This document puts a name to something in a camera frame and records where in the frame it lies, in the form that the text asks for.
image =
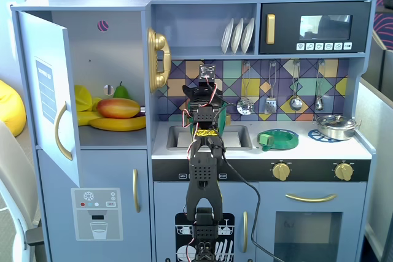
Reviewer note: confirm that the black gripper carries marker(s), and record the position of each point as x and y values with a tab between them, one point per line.
201	94

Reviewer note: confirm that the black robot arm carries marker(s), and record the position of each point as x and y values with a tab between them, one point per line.
201	173

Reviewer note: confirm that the blue open cabinet door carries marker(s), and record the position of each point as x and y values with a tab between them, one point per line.
30	90

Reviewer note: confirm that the steel skimmer utensil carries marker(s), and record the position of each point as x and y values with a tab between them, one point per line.
245	107

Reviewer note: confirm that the grey toy sink basin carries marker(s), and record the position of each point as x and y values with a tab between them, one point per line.
242	139

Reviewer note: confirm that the white toy plate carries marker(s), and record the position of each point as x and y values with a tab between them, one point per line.
236	36
247	35
226	36

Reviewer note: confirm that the steel slotted spatula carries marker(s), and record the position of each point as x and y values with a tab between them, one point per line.
270	106

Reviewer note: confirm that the gold toy telephone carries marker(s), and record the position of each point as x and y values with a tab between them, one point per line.
159	42

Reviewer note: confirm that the light green cube block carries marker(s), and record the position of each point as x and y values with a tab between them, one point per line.
266	140

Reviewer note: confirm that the green toy pear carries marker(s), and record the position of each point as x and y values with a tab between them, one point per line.
120	91

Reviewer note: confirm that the yellow toy banana bunch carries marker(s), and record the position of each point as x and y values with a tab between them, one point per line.
122	125

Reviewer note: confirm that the red orange toy mango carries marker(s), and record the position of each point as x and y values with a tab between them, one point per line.
118	108

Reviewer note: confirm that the steel ladle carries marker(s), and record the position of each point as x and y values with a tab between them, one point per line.
296	104

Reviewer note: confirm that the dark green flat bowl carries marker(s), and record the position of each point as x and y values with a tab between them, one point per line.
285	144

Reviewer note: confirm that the gold stove knob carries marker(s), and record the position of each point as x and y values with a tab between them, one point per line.
281	171
344	171

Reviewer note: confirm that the blue dishwasher door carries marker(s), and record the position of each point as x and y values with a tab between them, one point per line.
165	197

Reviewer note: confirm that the steel spoon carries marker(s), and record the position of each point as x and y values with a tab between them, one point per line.
319	104

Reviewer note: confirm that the blue round trivet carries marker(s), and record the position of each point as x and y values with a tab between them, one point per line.
314	135

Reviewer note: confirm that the black toy microwave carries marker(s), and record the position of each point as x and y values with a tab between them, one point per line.
285	9

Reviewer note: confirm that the yellow toy star fruit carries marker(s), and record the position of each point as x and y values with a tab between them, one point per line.
81	99

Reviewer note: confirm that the blue freezer door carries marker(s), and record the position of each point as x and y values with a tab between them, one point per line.
101	167

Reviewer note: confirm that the blue oven door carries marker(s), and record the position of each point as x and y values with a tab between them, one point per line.
267	206

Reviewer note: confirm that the steel pot with lid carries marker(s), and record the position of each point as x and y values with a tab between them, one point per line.
334	130

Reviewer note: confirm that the ice dispenser sticker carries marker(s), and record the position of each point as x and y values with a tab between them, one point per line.
98	213

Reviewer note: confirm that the shopping list door sticker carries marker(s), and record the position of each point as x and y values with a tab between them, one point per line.
46	90

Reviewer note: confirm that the white office chair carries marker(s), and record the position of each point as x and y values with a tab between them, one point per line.
15	182

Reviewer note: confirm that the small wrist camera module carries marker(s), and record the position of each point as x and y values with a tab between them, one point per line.
207	71

